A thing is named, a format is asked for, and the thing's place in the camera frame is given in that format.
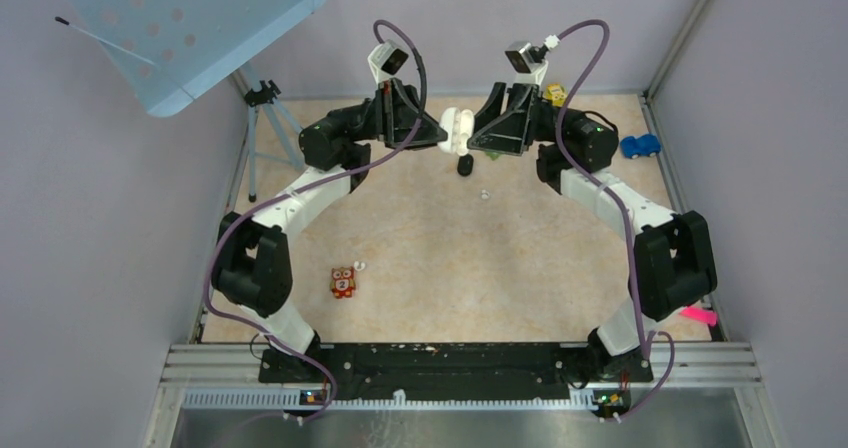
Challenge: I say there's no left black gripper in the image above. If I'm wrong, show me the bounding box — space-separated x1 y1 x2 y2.
327 77 453 151

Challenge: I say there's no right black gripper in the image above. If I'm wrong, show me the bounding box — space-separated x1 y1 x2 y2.
452 84 585 157

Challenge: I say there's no white earbud charging case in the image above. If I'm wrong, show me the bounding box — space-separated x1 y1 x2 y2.
437 107 475 156

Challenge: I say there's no black earbud charging case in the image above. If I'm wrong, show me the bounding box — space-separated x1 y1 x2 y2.
456 154 475 177

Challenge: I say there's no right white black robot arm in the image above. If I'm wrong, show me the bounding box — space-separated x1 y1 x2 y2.
440 83 718 380

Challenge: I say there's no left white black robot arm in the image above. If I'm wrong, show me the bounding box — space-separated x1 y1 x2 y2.
205 78 444 382

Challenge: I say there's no light blue tripod stand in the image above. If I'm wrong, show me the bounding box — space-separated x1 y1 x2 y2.
235 62 305 203

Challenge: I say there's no blue toy car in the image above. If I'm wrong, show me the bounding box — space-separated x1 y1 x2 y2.
620 133 662 159

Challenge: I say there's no red owl toy block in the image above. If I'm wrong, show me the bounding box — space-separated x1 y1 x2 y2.
330 267 357 299

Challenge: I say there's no light blue perforated board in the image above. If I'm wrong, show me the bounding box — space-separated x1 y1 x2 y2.
69 0 326 118

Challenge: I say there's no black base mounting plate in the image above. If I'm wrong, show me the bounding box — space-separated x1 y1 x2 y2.
258 342 654 403

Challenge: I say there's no pink plastic block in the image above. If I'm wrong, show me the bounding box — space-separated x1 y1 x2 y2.
680 306 718 327

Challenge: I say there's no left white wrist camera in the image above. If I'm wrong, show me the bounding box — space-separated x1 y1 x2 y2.
367 40 409 85

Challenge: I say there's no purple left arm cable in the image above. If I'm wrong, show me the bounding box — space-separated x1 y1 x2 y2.
202 19 429 426

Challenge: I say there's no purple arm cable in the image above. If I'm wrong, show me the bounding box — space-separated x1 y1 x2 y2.
553 19 677 421
202 19 429 426

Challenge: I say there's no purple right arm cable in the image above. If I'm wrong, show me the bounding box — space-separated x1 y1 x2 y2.
553 19 677 421

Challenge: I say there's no aluminium frame rail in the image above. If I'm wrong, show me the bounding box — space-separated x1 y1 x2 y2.
145 341 762 447

